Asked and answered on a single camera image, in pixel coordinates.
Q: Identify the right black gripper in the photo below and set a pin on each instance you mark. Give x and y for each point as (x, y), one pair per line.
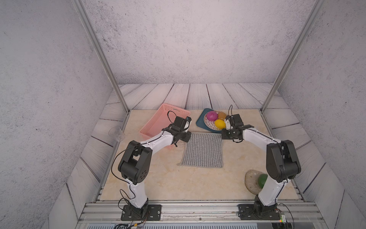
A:
(224, 135)

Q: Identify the right aluminium frame post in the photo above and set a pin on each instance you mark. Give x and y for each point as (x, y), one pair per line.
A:
(316, 10)

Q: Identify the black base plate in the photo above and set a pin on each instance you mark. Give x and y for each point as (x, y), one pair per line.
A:
(258, 212)
(148, 212)

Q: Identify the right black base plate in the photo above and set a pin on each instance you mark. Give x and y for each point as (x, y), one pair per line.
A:
(258, 212)

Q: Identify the green lime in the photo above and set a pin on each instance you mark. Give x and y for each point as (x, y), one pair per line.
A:
(262, 180)

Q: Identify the pink plastic basket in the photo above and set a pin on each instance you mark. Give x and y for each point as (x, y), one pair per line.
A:
(162, 119)

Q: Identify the purple onion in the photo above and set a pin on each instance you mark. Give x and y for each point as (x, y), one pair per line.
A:
(212, 116)

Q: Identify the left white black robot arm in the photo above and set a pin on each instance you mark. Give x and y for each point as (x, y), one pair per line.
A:
(136, 160)

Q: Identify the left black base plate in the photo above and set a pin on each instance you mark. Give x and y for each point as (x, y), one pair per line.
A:
(148, 212)

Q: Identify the grey striped dishcloth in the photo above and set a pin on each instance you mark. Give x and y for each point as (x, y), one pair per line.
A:
(204, 150)

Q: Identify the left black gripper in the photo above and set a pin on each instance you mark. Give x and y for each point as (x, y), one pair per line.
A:
(187, 138)

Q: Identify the left aluminium frame post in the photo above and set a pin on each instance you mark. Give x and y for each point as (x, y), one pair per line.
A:
(99, 51)

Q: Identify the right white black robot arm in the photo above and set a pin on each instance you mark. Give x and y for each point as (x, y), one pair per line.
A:
(282, 163)

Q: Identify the clear plastic cup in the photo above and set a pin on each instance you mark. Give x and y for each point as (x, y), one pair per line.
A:
(117, 134)

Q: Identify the white patterned bowl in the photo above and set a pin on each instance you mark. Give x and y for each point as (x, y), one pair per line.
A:
(210, 125)

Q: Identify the teal rectangular tray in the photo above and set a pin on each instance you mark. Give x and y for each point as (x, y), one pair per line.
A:
(200, 122)

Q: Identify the yellow lemon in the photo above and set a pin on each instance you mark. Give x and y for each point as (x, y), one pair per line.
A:
(220, 124)

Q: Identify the aluminium front rail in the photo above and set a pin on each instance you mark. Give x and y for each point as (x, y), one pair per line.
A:
(205, 214)

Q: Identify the aluminium frame post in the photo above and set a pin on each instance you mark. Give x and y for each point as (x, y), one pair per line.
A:
(99, 51)
(316, 10)

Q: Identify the brown round fruit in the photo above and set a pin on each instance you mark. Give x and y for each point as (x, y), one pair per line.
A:
(222, 116)

